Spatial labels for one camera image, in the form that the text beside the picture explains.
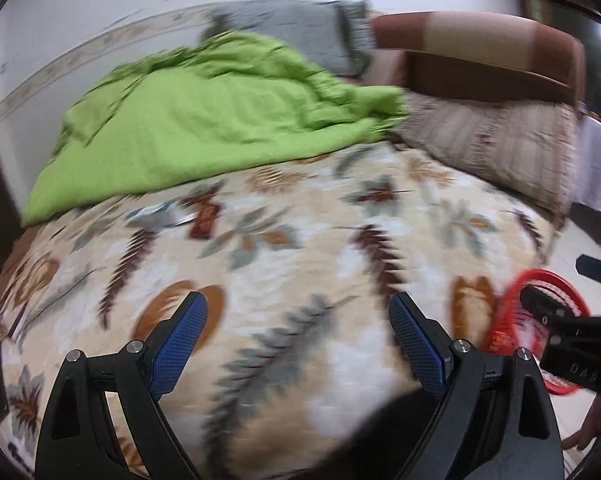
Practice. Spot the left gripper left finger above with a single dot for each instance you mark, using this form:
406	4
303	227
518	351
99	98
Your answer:
147	369

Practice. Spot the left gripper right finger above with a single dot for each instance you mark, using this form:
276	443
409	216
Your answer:
441	364

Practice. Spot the person's hand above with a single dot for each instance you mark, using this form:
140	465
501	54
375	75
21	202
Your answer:
590	429

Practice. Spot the red plastic mesh basket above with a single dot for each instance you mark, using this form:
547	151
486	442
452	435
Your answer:
513	327

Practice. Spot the dark red cigarette box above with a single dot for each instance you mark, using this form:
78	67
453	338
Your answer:
204	221

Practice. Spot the white cigarette box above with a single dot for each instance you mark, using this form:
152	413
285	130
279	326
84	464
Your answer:
160	216

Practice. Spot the leaf pattern fleece blanket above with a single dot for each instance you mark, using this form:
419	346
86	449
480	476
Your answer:
297	354

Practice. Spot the table with white cloth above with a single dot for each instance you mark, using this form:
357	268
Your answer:
588	188

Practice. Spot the striped brown pillow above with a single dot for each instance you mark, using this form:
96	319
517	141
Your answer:
529	147

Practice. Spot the green comforter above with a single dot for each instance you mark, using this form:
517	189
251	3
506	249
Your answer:
237	101

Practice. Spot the brown upholstered headboard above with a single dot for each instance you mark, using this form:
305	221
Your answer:
485	57

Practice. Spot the grey quilted pillow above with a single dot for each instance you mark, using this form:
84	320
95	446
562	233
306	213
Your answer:
335	35

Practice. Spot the dark wooden window frame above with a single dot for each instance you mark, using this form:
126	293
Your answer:
565	20

